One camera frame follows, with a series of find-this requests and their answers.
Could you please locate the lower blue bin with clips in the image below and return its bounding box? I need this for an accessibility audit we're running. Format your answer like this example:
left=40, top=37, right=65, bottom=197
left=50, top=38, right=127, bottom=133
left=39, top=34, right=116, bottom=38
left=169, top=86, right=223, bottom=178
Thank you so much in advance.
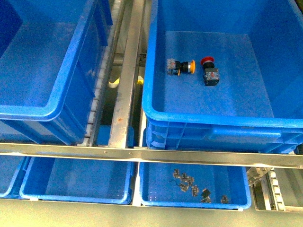
left=139, top=162, right=251, bottom=210

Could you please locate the blue middle empty bin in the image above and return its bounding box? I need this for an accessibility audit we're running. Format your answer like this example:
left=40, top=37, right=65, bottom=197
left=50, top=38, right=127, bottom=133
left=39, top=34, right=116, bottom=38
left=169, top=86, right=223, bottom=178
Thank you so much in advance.
left=0, top=0, right=113, bottom=145

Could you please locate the pile of small metal clips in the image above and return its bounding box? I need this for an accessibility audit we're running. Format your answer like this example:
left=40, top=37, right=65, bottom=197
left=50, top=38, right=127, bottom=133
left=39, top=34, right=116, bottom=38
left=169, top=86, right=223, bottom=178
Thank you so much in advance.
left=164, top=166, right=232, bottom=207

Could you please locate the red mushroom push button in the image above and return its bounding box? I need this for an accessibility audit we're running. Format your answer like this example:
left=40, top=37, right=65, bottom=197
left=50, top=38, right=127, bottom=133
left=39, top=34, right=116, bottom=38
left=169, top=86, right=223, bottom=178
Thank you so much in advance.
left=200, top=56, right=220, bottom=87

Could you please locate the blue target bin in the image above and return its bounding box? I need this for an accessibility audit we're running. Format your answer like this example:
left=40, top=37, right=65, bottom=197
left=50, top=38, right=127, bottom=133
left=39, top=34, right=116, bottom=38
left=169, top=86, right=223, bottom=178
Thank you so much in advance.
left=142, top=0, right=303, bottom=154

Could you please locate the metal divider rail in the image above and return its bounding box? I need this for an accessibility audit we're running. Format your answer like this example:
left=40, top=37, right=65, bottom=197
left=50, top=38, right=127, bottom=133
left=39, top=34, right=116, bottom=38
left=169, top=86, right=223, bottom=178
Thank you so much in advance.
left=108, top=0, right=146, bottom=149

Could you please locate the metal front shelf rail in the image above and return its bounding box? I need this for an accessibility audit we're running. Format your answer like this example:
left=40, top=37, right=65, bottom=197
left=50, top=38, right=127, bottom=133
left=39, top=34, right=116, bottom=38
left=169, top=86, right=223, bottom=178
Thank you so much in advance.
left=0, top=143, right=303, bottom=169

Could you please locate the orange push button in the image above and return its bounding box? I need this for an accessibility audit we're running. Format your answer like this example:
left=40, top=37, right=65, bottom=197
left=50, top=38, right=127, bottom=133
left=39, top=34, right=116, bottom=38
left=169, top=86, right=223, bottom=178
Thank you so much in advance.
left=166, top=58, right=196, bottom=76

